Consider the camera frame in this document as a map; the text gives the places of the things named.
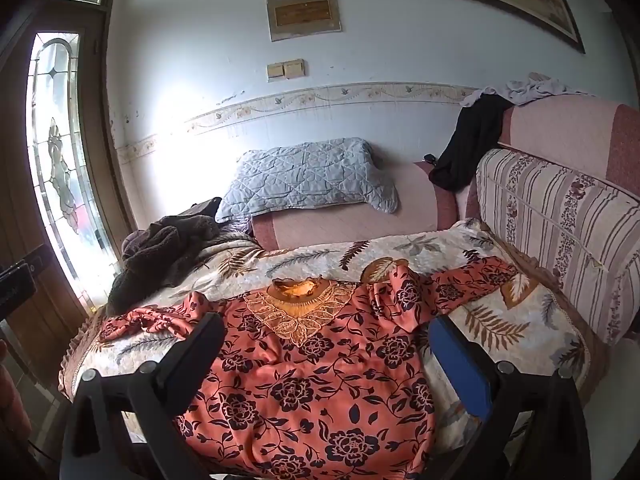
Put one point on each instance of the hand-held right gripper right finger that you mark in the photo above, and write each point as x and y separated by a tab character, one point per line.
457	365

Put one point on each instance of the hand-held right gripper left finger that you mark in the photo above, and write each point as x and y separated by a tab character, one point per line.
199	347

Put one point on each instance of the orange floral blouse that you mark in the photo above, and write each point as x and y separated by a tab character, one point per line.
310	385

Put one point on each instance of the brown fuzzy garment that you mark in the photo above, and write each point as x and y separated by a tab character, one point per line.
160	255

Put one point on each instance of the stained glass door pane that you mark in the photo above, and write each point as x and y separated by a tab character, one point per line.
60	160

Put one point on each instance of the leaf print fleece blanket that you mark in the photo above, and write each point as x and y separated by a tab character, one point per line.
320	260

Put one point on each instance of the pink sofa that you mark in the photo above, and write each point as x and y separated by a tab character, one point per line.
350	225

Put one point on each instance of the striped floral sofa cushion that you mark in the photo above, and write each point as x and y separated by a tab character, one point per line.
560	220

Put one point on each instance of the grey quilted pillow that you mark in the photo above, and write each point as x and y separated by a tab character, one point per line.
310	175

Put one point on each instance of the black garment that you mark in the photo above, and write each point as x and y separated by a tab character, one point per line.
470	145

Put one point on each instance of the pale lilac cloth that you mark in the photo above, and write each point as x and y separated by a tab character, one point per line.
530	89

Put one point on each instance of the beige wall switch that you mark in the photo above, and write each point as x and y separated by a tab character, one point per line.
295	68
275	72

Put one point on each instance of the framed wall plaque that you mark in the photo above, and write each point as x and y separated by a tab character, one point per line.
304	12

